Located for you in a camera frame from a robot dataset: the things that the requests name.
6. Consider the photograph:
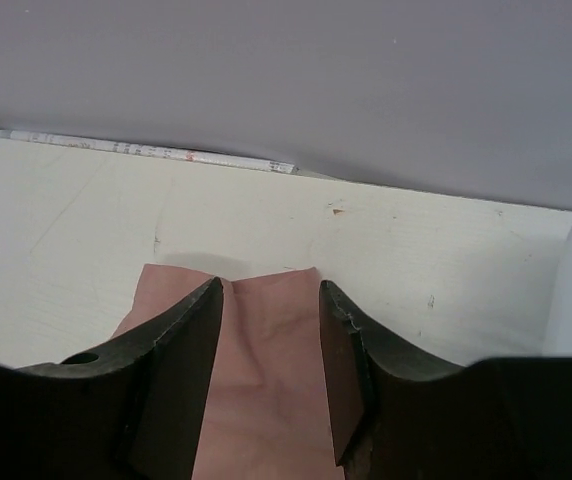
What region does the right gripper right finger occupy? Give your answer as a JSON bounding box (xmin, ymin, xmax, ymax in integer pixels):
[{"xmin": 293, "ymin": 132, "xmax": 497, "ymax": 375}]
[{"xmin": 319, "ymin": 280, "xmax": 572, "ymax": 479}]

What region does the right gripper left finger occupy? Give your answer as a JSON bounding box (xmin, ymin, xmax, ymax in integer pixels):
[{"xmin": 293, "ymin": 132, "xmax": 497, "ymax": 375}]
[{"xmin": 0, "ymin": 278, "xmax": 223, "ymax": 479}]

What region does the dusty pink t shirt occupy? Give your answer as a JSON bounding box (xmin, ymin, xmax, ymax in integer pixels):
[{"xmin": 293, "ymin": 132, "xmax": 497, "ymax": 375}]
[{"xmin": 110, "ymin": 263, "xmax": 350, "ymax": 480}]

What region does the white printed label strip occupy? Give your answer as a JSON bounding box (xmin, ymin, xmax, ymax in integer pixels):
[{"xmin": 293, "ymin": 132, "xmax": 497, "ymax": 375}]
[{"xmin": 0, "ymin": 130, "xmax": 298, "ymax": 175}]

